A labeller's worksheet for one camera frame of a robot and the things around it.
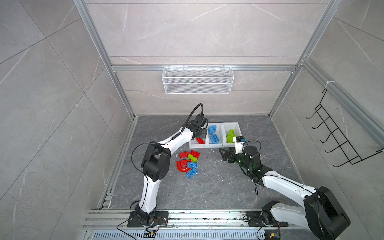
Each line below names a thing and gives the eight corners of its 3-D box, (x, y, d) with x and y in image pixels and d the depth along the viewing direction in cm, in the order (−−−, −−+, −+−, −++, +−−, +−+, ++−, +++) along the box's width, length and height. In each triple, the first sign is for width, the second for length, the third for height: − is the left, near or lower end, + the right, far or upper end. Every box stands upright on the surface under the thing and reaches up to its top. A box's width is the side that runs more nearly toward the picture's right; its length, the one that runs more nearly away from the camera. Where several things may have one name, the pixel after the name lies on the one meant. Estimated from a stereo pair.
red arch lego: (176, 172, 91) (175, 170, 90) (177, 160, 96) (176, 159, 95) (190, 172, 91) (190, 170, 90) (190, 160, 96) (190, 159, 95)
